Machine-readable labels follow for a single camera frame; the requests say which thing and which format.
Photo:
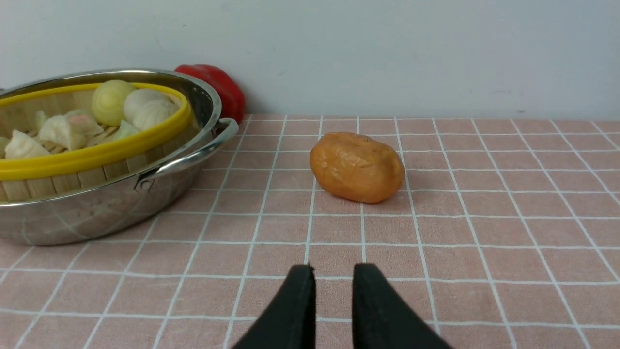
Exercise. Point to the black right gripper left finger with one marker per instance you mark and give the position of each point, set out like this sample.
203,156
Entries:
289,321

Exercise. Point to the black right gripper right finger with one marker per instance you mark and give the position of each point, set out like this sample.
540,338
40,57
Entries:
381,319

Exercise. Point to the yellow bamboo steamer basket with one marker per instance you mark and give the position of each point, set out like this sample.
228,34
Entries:
101,161

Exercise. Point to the stainless steel pot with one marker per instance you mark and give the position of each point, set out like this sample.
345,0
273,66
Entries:
90,213

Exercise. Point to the pink checkered tablecloth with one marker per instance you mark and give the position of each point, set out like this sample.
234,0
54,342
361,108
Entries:
505,235

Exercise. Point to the orange-brown plastic potato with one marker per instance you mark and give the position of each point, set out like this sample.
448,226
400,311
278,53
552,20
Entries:
356,167

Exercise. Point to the green-tinted dumpling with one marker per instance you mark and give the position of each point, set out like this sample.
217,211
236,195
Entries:
126,129

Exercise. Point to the white pleated bun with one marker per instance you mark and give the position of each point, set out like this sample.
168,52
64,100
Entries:
153,113

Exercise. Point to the white round bun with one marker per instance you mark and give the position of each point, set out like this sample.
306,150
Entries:
139,97

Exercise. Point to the yellow round bun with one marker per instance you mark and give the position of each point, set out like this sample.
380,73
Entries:
108,102

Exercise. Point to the pink-tinted dumpling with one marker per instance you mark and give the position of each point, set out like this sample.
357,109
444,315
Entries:
70,130

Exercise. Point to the white dumpling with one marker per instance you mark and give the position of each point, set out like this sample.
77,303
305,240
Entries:
22,146

